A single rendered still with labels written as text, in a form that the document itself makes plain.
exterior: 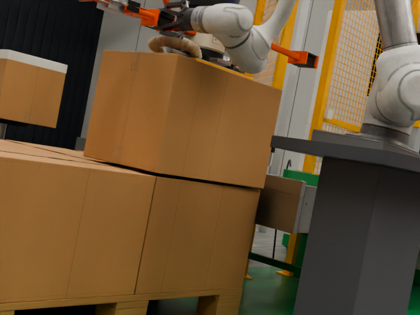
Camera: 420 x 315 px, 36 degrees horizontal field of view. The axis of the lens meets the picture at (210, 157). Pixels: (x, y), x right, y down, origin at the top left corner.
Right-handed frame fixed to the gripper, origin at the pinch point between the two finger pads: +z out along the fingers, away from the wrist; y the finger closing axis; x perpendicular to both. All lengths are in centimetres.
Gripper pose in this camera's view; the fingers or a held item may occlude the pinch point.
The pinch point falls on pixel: (155, 19)
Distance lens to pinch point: 237.3
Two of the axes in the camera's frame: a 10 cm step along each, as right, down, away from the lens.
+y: -1.8, 9.8, 0.1
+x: 6.4, 1.1, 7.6
